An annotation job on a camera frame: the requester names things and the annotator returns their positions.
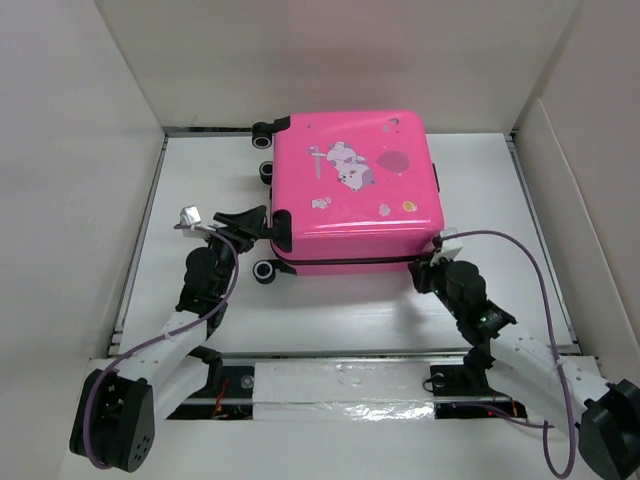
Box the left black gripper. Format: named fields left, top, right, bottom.
left=201, top=207, right=264, bottom=297

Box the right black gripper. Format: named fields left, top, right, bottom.
left=406, top=250, right=464, bottom=320

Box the pink kids suitcase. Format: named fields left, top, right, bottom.
left=251, top=110, right=445, bottom=284

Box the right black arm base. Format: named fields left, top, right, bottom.
left=422, top=364, right=528, bottom=421

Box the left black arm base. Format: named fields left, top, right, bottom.
left=168, top=365, right=255, bottom=421

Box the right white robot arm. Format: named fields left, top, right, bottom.
left=408, top=259, right=639, bottom=479

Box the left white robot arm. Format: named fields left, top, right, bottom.
left=69, top=206, right=268, bottom=472

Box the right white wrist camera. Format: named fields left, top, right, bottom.
left=430, top=228, right=463, bottom=266

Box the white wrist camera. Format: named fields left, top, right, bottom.
left=174, top=205, right=202, bottom=237
left=430, top=228, right=463, bottom=266

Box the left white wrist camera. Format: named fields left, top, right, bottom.
left=174, top=205, right=202, bottom=237

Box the aluminium rail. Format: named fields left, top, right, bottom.
left=114, top=133, right=579, bottom=361

